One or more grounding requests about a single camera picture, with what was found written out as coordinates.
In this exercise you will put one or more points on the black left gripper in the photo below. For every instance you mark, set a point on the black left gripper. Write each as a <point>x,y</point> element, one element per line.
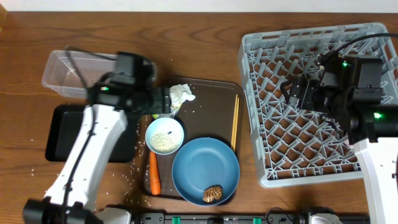
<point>163,105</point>

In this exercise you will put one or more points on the black bin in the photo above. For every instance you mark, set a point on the black bin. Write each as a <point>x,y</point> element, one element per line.
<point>64,129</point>

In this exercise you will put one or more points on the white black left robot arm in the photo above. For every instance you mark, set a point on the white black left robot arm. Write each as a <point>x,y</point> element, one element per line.
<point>72,197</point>

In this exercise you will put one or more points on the blue plate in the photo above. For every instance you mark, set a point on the blue plate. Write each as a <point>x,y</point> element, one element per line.
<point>203,163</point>

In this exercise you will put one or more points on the clear plastic bin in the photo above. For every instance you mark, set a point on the clear plastic bin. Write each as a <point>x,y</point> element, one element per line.
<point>68,71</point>

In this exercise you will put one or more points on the white tissue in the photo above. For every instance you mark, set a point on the white tissue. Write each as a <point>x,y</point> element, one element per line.
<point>179,94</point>

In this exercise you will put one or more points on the dark brown tray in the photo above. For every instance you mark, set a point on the dark brown tray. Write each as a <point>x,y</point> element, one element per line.
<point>209,115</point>

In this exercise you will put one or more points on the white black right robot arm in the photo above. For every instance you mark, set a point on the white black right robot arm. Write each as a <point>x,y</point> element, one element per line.
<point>350,92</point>

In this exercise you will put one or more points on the grey dishwasher rack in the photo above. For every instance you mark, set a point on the grey dishwasher rack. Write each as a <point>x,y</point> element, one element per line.
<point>293,146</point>

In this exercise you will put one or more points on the black rail with green clips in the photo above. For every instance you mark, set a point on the black rail with green clips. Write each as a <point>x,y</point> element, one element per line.
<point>192,218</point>

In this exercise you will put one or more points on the brown shiitake mushroom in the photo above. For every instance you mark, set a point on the brown shiitake mushroom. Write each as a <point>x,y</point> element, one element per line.
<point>213,193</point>

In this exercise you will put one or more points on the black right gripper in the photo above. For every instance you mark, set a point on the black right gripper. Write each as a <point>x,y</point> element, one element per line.
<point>301,83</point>

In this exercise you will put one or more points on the light blue rice bowl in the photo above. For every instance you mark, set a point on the light blue rice bowl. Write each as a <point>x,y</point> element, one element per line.
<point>164,136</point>

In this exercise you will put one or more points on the orange carrot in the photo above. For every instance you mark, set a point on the orange carrot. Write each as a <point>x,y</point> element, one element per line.
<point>155,186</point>

